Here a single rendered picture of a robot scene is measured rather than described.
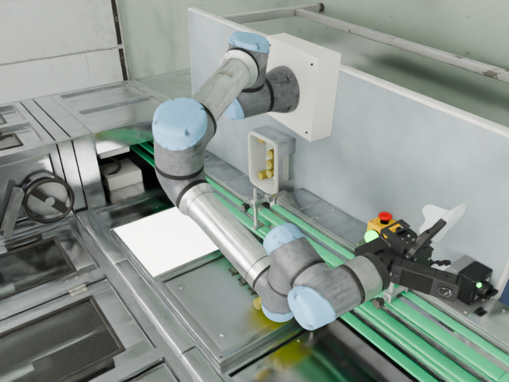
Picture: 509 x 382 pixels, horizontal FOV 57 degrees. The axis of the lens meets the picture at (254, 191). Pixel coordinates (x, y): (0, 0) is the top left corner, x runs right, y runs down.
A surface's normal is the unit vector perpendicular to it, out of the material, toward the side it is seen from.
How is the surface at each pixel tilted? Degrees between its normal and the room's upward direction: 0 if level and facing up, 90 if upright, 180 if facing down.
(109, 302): 90
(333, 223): 90
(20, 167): 90
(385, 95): 0
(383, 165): 0
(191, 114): 82
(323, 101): 90
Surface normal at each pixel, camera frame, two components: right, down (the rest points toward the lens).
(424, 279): -0.47, 0.55
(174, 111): 0.07, -0.63
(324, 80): 0.58, 0.46
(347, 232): -0.02, -0.87
